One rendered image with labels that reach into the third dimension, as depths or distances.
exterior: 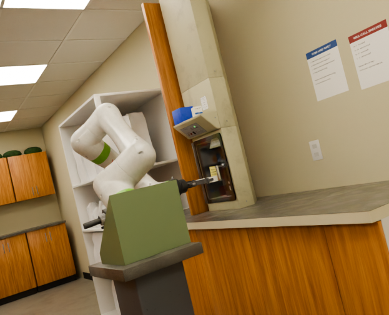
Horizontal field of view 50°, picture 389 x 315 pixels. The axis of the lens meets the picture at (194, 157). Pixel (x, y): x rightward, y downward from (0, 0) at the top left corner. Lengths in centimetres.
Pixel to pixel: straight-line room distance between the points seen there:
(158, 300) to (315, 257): 62
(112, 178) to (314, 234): 80
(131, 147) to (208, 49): 106
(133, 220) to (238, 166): 108
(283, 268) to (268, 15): 152
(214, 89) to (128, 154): 96
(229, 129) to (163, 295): 119
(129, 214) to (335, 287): 80
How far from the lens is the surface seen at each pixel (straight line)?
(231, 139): 243
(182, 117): 253
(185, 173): 265
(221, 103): 245
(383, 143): 225
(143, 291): 151
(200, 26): 255
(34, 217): 760
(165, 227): 155
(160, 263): 147
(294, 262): 180
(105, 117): 193
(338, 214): 154
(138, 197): 150
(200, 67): 251
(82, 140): 199
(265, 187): 286
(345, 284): 166
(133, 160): 163
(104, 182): 166
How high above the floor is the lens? 118
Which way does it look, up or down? 2 degrees up
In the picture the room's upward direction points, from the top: 13 degrees counter-clockwise
